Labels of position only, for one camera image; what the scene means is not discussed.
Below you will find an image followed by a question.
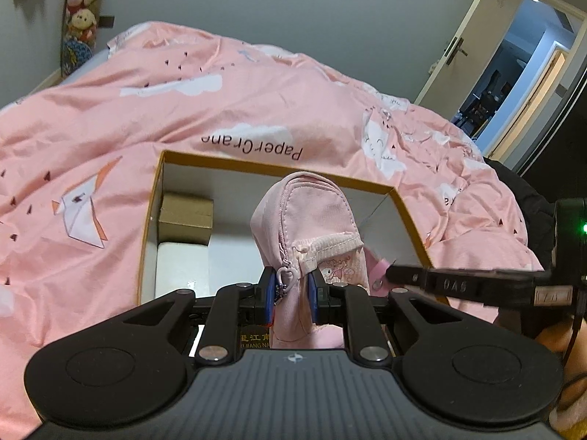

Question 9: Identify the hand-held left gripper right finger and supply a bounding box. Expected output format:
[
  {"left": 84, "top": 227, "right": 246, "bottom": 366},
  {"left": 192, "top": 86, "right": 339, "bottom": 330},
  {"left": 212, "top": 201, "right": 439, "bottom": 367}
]
[{"left": 308, "top": 268, "right": 476, "bottom": 367}]

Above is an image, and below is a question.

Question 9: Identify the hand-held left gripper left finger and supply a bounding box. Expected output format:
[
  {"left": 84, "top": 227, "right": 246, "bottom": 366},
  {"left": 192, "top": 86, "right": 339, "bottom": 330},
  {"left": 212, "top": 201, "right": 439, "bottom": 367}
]
[{"left": 112, "top": 266, "right": 278, "bottom": 367}]

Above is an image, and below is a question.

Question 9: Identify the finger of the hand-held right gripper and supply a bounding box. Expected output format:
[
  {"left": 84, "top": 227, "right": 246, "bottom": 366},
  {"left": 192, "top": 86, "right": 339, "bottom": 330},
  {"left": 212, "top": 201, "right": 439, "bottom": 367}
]
[{"left": 385, "top": 263, "right": 575, "bottom": 309}]

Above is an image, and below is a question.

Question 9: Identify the dark packet with yellow print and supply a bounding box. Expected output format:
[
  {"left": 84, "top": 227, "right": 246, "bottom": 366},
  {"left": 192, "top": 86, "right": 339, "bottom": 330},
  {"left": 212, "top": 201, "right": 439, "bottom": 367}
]
[{"left": 233, "top": 324, "right": 273, "bottom": 350}]

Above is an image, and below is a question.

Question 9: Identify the pink wallet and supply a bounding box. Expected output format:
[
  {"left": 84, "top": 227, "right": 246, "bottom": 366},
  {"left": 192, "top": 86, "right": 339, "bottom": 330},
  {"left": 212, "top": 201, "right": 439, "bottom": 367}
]
[{"left": 365, "top": 246, "right": 391, "bottom": 297}]

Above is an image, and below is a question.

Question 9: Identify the pink zip bag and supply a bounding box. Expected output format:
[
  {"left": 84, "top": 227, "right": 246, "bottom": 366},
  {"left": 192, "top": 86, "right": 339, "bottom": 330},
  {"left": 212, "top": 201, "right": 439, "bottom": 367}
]
[{"left": 250, "top": 171, "right": 371, "bottom": 350}]

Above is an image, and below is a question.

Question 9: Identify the white box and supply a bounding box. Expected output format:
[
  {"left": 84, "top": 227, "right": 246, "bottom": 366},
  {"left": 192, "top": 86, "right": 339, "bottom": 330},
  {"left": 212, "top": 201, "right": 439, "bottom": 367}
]
[{"left": 153, "top": 239, "right": 212, "bottom": 305}]

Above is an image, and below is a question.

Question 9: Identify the brown cardboard box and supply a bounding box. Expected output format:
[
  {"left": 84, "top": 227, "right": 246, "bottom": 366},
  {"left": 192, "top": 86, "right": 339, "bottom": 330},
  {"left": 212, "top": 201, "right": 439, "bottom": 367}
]
[{"left": 158, "top": 192, "right": 215, "bottom": 245}]

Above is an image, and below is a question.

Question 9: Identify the orange cardboard box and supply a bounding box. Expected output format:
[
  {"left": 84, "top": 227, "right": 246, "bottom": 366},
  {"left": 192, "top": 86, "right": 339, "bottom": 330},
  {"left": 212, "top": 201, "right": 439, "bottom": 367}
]
[{"left": 138, "top": 149, "right": 452, "bottom": 356}]

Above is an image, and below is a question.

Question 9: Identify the person's right hand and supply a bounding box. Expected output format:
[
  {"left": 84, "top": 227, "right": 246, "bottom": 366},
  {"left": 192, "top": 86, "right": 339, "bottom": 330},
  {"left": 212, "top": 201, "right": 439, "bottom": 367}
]
[{"left": 533, "top": 318, "right": 579, "bottom": 364}]

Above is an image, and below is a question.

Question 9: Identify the black cloth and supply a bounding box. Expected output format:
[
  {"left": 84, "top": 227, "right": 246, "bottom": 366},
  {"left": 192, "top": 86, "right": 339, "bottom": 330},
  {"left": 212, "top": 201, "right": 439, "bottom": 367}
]
[{"left": 481, "top": 157, "right": 559, "bottom": 269}]

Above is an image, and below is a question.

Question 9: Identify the black wardrobe door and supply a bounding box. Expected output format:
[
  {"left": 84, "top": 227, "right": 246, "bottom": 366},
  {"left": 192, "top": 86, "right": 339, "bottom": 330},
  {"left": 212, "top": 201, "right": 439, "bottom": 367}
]
[{"left": 518, "top": 32, "right": 587, "bottom": 202}]

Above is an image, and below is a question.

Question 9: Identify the pink printed blanket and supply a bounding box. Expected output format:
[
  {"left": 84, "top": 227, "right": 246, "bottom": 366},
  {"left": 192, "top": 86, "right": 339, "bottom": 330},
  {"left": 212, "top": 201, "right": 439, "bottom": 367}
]
[{"left": 0, "top": 21, "right": 546, "bottom": 440}]

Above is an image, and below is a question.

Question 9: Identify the cream door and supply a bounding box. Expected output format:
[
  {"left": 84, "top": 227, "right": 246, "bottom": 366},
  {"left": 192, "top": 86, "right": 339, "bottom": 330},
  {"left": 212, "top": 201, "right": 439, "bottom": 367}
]
[{"left": 414, "top": 0, "right": 526, "bottom": 107}]

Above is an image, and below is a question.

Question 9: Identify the hanging plush toy organizer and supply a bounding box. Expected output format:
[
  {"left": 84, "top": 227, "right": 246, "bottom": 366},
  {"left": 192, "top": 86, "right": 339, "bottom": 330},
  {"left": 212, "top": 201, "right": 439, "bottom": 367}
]
[{"left": 59, "top": 0, "right": 109, "bottom": 77}]

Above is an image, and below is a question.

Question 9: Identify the black cable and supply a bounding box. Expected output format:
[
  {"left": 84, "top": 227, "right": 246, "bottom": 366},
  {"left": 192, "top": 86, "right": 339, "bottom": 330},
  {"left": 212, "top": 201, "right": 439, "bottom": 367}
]
[{"left": 556, "top": 307, "right": 586, "bottom": 422}]

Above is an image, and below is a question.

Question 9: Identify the metal door handle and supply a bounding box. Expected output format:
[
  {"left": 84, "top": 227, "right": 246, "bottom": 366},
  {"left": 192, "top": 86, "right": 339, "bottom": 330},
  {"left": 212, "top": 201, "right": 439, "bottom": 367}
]
[{"left": 441, "top": 37, "right": 469, "bottom": 66}]

